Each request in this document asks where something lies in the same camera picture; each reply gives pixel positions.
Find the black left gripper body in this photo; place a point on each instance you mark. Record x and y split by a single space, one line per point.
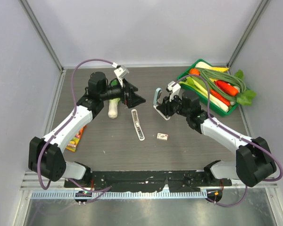
127 100

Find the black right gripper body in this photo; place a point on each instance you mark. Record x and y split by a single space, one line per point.
175 105

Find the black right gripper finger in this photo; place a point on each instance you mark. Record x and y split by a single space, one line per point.
164 101
164 110

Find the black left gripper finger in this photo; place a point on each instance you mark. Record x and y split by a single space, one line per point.
130 87
137 100

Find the white stapler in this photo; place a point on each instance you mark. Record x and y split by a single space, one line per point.
137 126

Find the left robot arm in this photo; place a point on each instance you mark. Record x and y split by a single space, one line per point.
46 153

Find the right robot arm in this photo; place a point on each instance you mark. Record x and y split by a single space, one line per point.
252 164

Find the staples box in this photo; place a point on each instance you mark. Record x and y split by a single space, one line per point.
161 136

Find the green bok choy toy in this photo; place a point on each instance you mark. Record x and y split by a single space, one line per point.
113 108

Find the pale green leek toy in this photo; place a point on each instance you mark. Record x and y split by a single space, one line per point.
197 84

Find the orange pumpkin toy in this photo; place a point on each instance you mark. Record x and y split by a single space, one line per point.
194 71

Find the green plastic tray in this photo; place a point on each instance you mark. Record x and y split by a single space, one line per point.
213 107

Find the white radish toy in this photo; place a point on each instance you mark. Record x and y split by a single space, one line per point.
204 65

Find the green long beans bundle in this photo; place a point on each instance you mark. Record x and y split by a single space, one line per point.
211 76

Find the red chili pepper toy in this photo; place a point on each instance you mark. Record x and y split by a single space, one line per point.
220 97

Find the orange carrot toy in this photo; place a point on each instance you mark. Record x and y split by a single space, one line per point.
226 88

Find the yellow corn toy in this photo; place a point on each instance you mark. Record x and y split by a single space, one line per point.
219 69

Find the green lettuce leaf toy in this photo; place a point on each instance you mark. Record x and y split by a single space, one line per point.
245 96

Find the colourful snack packet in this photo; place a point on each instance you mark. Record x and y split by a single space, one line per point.
73 144

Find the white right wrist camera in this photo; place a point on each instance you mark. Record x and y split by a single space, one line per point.
173 88

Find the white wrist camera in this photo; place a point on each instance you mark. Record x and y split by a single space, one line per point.
173 88
120 72

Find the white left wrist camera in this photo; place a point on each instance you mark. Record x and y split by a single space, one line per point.
120 72

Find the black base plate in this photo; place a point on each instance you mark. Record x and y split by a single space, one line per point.
145 181

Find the perforated cable duct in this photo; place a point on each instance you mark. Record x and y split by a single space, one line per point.
78 194

